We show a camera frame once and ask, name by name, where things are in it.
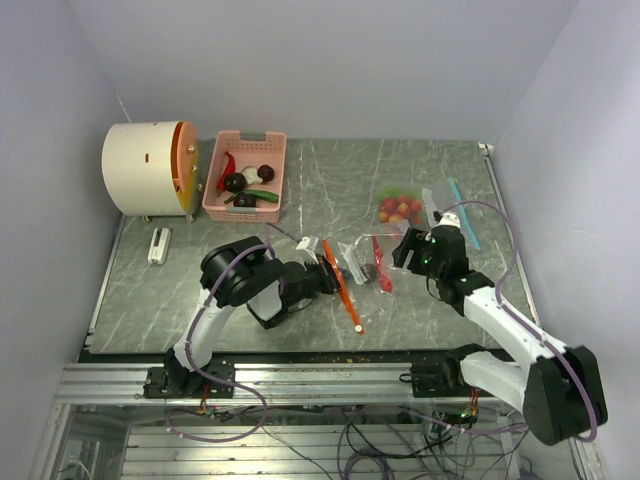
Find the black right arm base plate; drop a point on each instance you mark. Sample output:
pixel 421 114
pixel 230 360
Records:
pixel 430 381

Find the dark fake eggplant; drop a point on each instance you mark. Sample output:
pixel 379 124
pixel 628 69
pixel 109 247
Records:
pixel 235 182

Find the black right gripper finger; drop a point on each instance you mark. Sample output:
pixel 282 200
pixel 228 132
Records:
pixel 412 240
pixel 404 261

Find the white fake mushroom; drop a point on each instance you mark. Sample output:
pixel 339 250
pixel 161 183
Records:
pixel 250 175

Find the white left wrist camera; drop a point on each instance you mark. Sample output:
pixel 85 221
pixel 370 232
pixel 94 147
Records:
pixel 308 245

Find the aluminium frame rail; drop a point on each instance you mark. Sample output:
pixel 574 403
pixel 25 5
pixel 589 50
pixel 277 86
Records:
pixel 280 384

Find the green fake chili pepper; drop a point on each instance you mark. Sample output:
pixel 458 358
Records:
pixel 261 195

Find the small white rectangular device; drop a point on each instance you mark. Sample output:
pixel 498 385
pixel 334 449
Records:
pixel 159 246

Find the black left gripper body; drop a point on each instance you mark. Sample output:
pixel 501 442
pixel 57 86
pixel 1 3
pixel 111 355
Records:
pixel 319 278

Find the red fake chili pepper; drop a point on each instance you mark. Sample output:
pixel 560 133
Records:
pixel 229 168

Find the dark red fake fruit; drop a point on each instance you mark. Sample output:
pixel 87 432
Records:
pixel 266 173

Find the pink perforated plastic basket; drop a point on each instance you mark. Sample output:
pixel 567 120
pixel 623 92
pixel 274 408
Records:
pixel 249 150

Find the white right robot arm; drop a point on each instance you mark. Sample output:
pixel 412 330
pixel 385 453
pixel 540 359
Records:
pixel 556 388

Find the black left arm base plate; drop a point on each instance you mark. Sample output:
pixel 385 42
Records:
pixel 178 383

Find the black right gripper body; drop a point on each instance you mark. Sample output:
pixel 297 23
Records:
pixel 430 266

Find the blue zip bag with strawberries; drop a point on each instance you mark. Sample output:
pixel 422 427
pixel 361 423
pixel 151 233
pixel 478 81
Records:
pixel 421 206

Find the round white drawer organizer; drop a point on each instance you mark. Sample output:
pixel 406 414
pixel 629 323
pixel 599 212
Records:
pixel 150 169

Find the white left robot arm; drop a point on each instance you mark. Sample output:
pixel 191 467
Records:
pixel 244 273

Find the orange zip bag with vegetables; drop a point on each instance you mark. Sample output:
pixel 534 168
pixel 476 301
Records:
pixel 369 284

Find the dark purple fake plum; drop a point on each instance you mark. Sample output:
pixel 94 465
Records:
pixel 245 200

